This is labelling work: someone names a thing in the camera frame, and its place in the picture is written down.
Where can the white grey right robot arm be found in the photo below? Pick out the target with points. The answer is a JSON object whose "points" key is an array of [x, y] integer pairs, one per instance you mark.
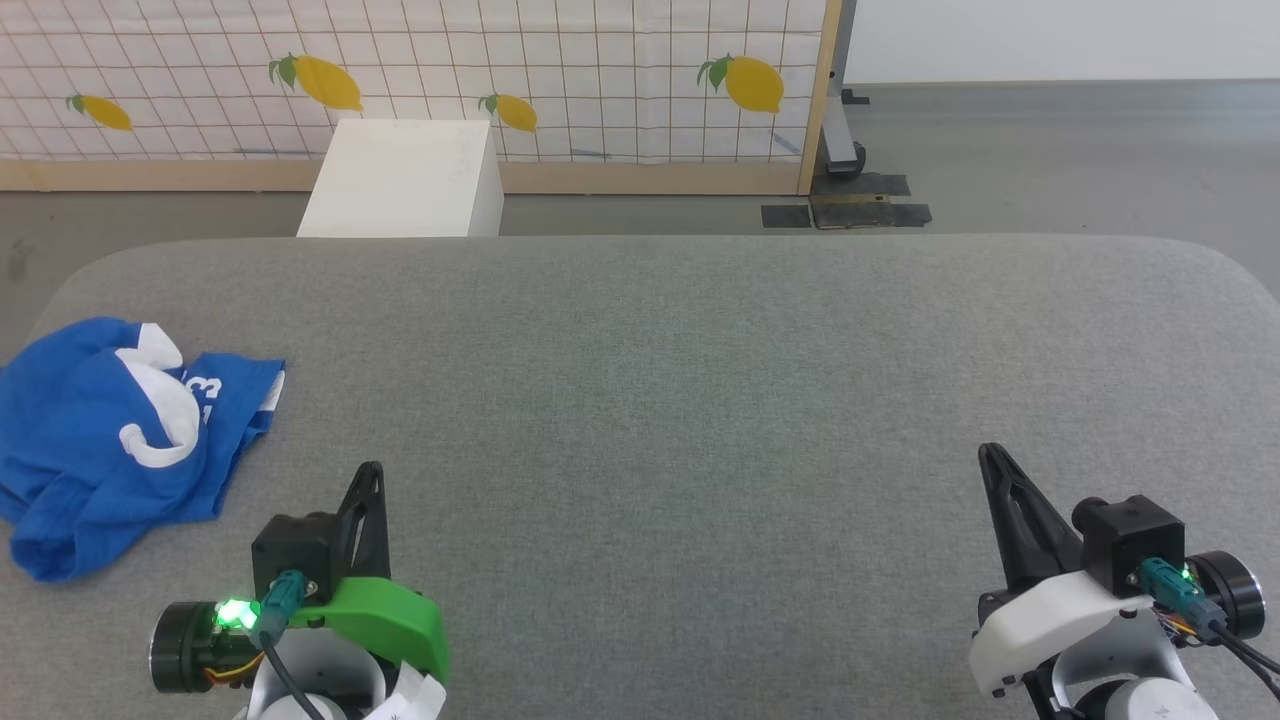
{"points": [[1130, 690]]}

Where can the lemon pattern grid panel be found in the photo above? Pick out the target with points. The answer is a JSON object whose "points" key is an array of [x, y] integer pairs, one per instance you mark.
{"points": [[640, 178]]}

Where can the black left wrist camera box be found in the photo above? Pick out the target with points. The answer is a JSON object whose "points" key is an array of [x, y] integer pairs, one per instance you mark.
{"points": [[295, 550]]}

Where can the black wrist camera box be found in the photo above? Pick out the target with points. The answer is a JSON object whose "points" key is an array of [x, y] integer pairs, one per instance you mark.
{"points": [[295, 550], [1130, 535]]}

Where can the white box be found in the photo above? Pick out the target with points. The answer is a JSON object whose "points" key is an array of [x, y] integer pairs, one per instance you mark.
{"points": [[410, 180]]}

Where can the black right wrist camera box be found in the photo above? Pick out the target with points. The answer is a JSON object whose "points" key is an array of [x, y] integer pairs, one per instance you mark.
{"points": [[1130, 535]]}

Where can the long black floor tape strip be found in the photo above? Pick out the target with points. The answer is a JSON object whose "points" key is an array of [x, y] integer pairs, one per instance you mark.
{"points": [[870, 184]]}

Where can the white paper label tag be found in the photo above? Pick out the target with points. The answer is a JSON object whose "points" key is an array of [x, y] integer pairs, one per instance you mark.
{"points": [[410, 700]]}

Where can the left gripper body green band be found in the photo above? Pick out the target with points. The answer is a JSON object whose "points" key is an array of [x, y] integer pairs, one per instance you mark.
{"points": [[400, 615]]}

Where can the blue jersey with white print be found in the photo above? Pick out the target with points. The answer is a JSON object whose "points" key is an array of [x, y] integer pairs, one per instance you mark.
{"points": [[70, 450]]}

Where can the small black floor tape patch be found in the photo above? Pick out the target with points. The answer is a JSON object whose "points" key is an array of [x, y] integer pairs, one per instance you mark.
{"points": [[786, 216]]}

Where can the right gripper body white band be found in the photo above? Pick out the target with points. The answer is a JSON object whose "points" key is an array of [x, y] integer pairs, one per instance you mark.
{"points": [[1050, 615]]}

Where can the grey metal stand with caster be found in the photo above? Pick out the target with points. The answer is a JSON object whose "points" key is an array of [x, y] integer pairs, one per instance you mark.
{"points": [[838, 130]]}

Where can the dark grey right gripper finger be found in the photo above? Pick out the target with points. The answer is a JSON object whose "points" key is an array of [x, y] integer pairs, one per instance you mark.
{"points": [[1030, 540]]}

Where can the brown floor plate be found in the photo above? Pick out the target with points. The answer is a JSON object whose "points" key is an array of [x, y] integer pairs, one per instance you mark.
{"points": [[848, 212]]}

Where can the lemon print grid cloth screen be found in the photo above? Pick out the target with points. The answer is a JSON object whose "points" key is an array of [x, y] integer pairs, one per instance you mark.
{"points": [[420, 60]]}

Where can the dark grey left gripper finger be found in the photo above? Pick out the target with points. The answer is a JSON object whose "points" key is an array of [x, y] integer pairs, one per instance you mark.
{"points": [[365, 530]]}

